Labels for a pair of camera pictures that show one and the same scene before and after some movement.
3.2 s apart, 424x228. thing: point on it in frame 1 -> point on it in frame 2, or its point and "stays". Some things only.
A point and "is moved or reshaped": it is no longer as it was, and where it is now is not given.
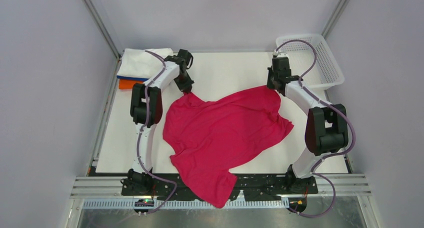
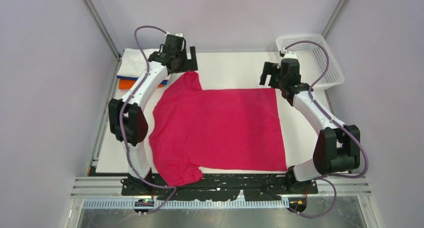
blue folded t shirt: [131, 78] stays
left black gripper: [186, 87] -> [189, 65]
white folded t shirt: [139, 63] stays
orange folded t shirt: [124, 84] stays
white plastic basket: [325, 72] stays
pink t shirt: [210, 133] is moved or reshaped
